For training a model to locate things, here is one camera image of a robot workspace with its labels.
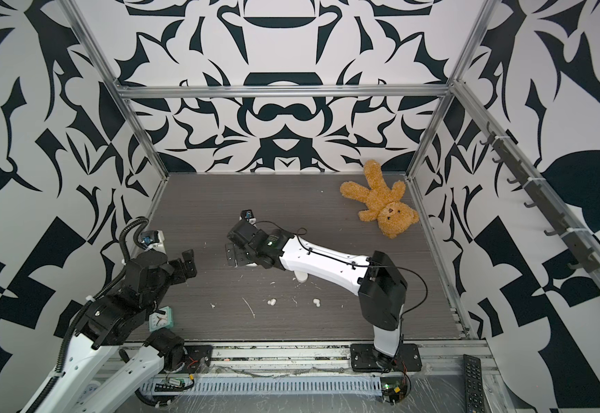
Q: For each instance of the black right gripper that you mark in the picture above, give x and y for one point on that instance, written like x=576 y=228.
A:
x=240 y=257

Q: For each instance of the green circuit board right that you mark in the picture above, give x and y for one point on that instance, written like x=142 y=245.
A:
x=395 y=388

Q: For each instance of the aluminium mounting rail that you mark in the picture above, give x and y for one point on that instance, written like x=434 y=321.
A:
x=297 y=358

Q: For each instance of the teal white small object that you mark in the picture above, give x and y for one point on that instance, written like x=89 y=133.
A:
x=161 y=319

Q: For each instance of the black wall hook rack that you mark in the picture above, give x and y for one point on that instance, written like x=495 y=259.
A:
x=562 y=224

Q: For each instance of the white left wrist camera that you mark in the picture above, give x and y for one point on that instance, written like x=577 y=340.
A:
x=152 y=240

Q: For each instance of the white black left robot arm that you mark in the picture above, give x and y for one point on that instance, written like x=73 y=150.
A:
x=102 y=325

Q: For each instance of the green circuit board left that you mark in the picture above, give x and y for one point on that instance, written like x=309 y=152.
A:
x=175 y=384

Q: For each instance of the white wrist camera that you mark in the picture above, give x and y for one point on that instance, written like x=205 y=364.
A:
x=248 y=215
x=152 y=240

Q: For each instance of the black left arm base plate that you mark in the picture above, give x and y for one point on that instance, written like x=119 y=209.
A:
x=197 y=355

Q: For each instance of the brown teddy bear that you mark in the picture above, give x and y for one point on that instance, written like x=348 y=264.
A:
x=384 y=204

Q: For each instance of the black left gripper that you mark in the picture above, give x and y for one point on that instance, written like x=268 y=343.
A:
x=179 y=272

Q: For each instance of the green circuit board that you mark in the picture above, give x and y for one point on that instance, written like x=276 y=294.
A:
x=175 y=384
x=395 y=388

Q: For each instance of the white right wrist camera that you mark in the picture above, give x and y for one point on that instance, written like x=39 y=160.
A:
x=248 y=215

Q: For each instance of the black remote control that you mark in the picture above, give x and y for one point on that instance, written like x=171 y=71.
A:
x=473 y=385

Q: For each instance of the white slotted cable duct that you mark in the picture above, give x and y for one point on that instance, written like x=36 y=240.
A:
x=306 y=385

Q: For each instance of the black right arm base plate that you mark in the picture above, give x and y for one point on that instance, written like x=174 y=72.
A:
x=365 y=359

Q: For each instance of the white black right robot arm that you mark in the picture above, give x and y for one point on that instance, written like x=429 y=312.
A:
x=386 y=292

